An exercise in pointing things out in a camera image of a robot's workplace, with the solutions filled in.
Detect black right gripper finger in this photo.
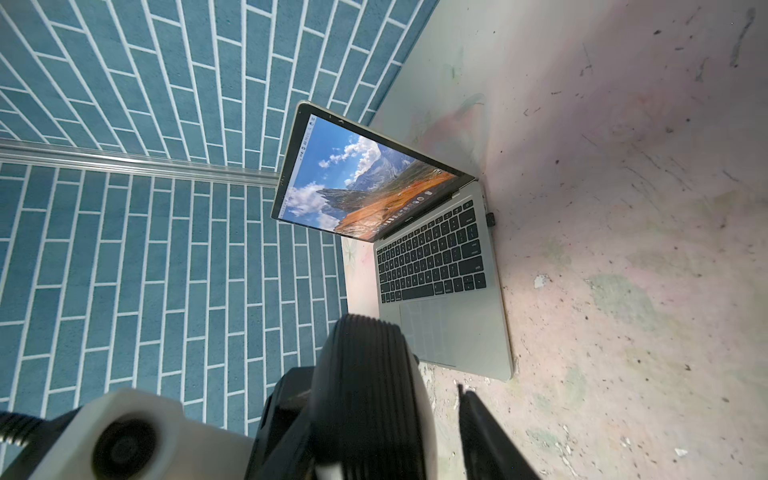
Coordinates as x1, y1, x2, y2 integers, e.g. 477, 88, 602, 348
458, 384, 539, 480

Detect silver laptop with mountain wallpaper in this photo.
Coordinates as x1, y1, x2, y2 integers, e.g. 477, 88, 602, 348
272, 101, 514, 380

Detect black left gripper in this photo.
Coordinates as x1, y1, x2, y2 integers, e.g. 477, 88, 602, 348
245, 367, 316, 479

